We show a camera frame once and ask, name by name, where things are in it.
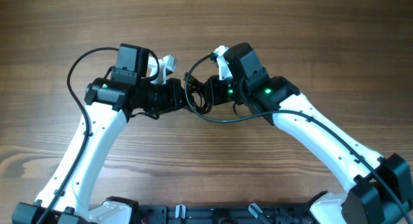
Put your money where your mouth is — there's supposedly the right camera black cable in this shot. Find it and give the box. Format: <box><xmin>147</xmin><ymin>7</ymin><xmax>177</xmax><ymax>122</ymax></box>
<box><xmin>184</xmin><ymin>53</ymin><xmax>413</xmax><ymax>223</ymax></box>

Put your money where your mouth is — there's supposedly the black USB cable one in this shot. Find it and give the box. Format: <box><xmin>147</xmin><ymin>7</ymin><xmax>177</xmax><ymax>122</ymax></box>
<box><xmin>185</xmin><ymin>78</ymin><xmax>212</xmax><ymax>115</ymax></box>

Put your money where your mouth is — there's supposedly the camera black cable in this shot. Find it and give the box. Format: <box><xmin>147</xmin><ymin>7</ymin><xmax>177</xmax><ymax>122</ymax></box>
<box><xmin>184</xmin><ymin>53</ymin><xmax>413</xmax><ymax>223</ymax></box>
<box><xmin>35</xmin><ymin>46</ymin><xmax>161</xmax><ymax>224</ymax></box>

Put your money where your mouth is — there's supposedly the left camera black cable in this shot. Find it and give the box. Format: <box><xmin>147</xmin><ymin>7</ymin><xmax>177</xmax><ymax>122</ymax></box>
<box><xmin>35</xmin><ymin>46</ymin><xmax>161</xmax><ymax>224</ymax></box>

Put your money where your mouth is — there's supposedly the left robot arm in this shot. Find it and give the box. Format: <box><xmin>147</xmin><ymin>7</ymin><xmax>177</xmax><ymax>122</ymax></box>
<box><xmin>12</xmin><ymin>44</ymin><xmax>186</xmax><ymax>223</ymax></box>

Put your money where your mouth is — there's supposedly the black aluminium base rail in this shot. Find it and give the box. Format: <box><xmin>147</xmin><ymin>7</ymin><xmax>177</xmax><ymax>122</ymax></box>
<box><xmin>139</xmin><ymin>203</ymin><xmax>317</xmax><ymax>224</ymax></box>

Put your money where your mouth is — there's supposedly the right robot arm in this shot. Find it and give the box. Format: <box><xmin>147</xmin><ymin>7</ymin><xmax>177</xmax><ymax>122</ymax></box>
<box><xmin>205</xmin><ymin>43</ymin><xmax>412</xmax><ymax>223</ymax></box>

